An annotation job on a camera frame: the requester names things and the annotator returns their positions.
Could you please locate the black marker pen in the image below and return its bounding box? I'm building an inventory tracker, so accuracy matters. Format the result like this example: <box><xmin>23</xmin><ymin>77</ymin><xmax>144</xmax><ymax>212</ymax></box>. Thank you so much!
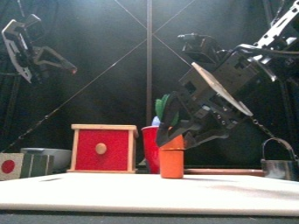
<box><xmin>39</xmin><ymin>177</ymin><xmax>63</xmax><ymax>183</ymax></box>

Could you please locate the green wooden block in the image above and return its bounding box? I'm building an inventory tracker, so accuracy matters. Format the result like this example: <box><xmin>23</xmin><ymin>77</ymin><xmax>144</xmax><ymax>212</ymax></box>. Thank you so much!
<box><xmin>20</xmin><ymin>153</ymin><xmax>56</xmax><ymax>179</ymax></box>

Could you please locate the red plastic cup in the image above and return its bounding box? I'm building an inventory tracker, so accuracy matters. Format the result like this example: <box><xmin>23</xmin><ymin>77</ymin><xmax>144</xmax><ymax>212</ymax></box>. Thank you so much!
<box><xmin>140</xmin><ymin>125</ymin><xmax>163</xmax><ymax>175</ymax></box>

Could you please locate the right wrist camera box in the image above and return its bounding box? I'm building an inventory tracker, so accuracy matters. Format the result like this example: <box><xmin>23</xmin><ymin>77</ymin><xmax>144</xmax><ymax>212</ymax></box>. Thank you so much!
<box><xmin>177</xmin><ymin>32</ymin><xmax>224</xmax><ymax>65</ymax></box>

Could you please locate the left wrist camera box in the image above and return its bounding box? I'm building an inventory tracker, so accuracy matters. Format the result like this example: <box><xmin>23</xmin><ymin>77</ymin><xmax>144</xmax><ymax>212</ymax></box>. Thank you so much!
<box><xmin>23</xmin><ymin>13</ymin><xmax>47</xmax><ymax>42</ymax></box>

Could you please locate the orange box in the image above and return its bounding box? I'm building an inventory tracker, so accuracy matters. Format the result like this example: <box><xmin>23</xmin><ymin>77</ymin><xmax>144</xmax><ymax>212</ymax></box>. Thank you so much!
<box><xmin>67</xmin><ymin>123</ymin><xmax>140</xmax><ymax>175</ymax></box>

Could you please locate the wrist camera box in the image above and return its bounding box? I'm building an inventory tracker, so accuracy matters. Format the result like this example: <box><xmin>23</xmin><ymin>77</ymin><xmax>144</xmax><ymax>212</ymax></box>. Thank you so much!
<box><xmin>23</xmin><ymin>13</ymin><xmax>47</xmax><ymax>42</ymax></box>
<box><xmin>177</xmin><ymin>32</ymin><xmax>224</xmax><ymax>65</ymax></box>

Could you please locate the white cutting board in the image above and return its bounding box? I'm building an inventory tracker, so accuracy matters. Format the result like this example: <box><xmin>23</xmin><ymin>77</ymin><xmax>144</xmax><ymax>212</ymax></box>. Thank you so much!
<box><xmin>0</xmin><ymin>172</ymin><xmax>299</xmax><ymax>217</ymax></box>

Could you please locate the wooden block with red dot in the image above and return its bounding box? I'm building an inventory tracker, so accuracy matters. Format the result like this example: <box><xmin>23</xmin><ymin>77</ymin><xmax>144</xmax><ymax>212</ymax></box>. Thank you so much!
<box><xmin>0</xmin><ymin>152</ymin><xmax>25</xmax><ymax>182</ymax></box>

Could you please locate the small metal cup with handle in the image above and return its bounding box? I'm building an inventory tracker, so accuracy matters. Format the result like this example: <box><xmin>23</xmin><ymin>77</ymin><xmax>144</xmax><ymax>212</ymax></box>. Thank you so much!
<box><xmin>259</xmin><ymin>136</ymin><xmax>299</xmax><ymax>182</ymax></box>

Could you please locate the orange toy carrot green top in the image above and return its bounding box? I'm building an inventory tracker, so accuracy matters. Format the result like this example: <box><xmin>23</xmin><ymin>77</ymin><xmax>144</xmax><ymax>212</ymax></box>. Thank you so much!
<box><xmin>153</xmin><ymin>94</ymin><xmax>185</xmax><ymax>179</ymax></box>

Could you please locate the blue utensil handle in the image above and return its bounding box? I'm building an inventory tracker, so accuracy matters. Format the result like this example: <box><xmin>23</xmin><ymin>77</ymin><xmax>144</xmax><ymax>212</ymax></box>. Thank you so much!
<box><xmin>151</xmin><ymin>115</ymin><xmax>163</xmax><ymax>127</ymax></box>

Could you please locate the vertical metal frame pole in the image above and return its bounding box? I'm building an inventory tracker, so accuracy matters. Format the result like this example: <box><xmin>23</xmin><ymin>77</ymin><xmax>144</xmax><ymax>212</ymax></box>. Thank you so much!
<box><xmin>144</xmin><ymin>0</ymin><xmax>153</xmax><ymax>126</ymax></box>

